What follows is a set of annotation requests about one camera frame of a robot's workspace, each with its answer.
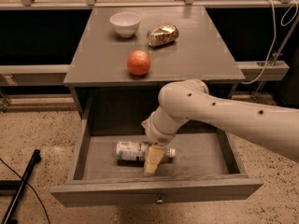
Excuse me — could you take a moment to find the clear plastic water bottle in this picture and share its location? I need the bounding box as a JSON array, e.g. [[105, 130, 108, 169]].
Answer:
[[116, 141, 176, 161]]

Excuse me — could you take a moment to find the grey wooden cabinet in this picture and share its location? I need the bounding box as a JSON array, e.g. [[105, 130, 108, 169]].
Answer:
[[64, 6, 244, 116]]

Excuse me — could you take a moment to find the black stand leg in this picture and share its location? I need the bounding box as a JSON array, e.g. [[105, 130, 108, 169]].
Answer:
[[1, 149, 41, 224]]

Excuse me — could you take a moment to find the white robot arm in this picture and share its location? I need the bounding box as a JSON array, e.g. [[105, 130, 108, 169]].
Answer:
[[142, 79, 299, 162]]

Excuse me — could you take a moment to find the grey open top drawer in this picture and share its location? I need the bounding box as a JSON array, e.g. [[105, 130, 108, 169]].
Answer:
[[50, 91, 264, 208]]

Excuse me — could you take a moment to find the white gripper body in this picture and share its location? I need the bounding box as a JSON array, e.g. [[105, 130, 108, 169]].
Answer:
[[141, 110, 176, 146]]

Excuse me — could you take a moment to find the metal railing frame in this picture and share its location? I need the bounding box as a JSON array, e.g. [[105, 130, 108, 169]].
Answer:
[[0, 0, 298, 87]]

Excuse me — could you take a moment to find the red apple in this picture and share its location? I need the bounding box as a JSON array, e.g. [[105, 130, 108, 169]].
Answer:
[[127, 50, 150, 76]]

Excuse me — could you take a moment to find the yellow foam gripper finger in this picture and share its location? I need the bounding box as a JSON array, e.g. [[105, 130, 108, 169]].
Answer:
[[144, 146, 164, 175]]

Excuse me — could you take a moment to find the white ceramic bowl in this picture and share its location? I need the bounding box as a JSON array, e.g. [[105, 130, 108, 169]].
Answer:
[[109, 12, 141, 37]]

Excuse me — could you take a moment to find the crushed gold soda can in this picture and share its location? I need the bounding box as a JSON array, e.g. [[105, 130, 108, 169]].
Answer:
[[147, 25, 179, 48]]

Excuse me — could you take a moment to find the black floor cable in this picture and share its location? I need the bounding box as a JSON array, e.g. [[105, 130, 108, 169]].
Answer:
[[0, 157, 52, 224]]

